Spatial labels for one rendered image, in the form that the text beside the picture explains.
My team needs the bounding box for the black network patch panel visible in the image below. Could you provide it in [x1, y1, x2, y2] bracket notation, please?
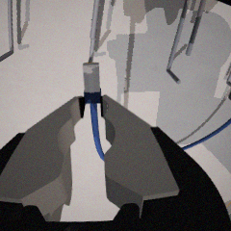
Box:
[0, 0, 231, 87]

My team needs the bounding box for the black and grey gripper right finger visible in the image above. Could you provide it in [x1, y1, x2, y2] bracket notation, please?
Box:
[100, 94, 231, 231]

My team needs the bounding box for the blue cable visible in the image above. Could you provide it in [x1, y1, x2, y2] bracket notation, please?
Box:
[90, 104, 231, 161]

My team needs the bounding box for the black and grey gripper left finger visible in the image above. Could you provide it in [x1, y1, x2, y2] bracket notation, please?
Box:
[0, 95, 86, 222]

